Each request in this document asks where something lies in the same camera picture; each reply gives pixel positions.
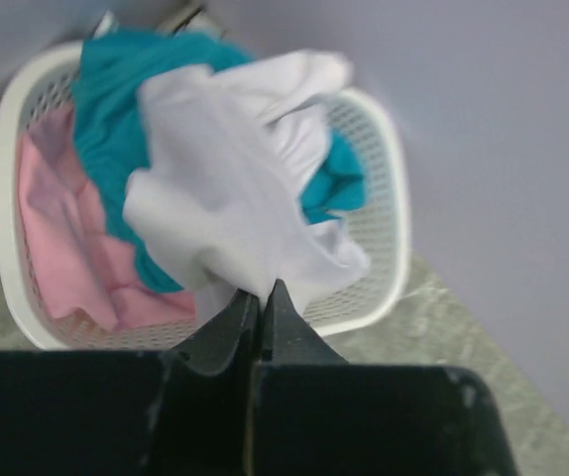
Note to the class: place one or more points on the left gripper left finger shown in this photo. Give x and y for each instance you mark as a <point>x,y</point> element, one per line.
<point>207,394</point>

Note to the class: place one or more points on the teal t shirt in basket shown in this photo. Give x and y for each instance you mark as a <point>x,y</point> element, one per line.
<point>109,137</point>

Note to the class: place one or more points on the white t shirt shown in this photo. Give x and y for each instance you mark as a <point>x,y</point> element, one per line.
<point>231,153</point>

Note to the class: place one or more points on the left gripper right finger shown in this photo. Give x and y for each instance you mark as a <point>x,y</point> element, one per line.
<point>319,415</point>

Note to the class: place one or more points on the pink t shirt in basket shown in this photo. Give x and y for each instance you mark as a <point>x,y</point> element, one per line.
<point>78,266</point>

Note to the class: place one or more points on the white plastic laundry basket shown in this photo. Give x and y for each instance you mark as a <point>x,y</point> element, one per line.
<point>381,227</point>

